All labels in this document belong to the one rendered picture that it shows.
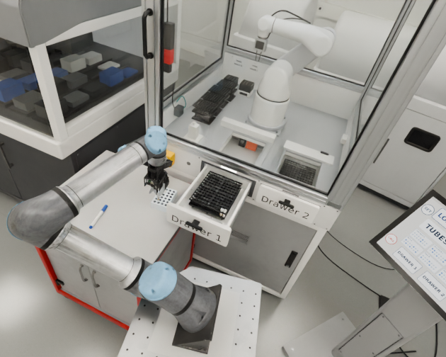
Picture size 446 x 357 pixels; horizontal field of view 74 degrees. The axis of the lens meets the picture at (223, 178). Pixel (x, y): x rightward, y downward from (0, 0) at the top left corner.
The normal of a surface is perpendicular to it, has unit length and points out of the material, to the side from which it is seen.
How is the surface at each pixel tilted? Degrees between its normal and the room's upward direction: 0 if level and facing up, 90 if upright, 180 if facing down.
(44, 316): 0
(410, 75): 90
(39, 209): 31
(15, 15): 90
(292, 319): 0
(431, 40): 90
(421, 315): 90
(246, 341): 0
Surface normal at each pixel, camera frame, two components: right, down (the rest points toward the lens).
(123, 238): 0.14, -0.73
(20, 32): -0.38, 0.58
